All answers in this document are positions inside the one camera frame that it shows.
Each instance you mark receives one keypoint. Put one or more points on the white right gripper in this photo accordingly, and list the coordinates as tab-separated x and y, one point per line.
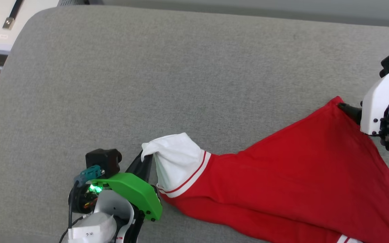
375	108

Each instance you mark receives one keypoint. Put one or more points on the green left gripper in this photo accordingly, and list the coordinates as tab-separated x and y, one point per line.
133	192

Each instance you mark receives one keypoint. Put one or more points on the red and white shirt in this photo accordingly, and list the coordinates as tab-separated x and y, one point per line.
282	175

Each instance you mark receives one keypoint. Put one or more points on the grey perforated metal box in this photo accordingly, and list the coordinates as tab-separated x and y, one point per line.
73	2

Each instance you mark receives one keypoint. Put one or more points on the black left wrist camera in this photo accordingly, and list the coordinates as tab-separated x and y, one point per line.
101	160

